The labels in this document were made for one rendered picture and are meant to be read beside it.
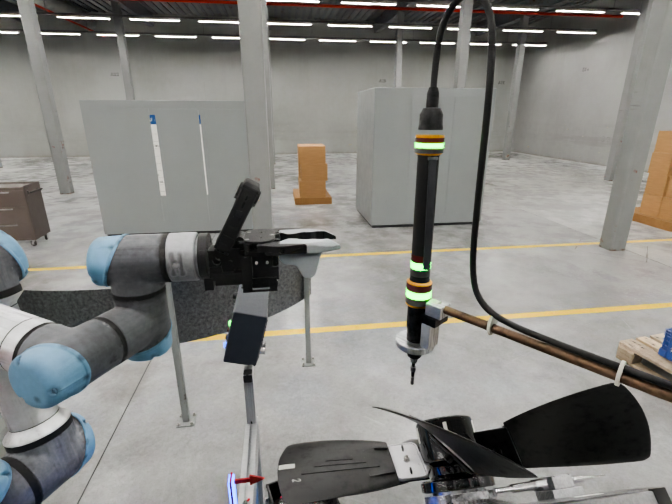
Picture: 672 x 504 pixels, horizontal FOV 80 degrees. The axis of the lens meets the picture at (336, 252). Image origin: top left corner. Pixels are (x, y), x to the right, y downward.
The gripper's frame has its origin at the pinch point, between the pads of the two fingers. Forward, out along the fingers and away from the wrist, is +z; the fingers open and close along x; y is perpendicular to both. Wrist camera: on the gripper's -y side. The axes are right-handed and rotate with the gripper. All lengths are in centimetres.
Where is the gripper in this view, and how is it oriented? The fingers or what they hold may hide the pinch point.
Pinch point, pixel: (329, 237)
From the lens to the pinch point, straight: 64.0
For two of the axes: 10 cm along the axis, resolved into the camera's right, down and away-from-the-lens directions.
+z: 9.9, -0.5, 1.3
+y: 0.0, 9.5, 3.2
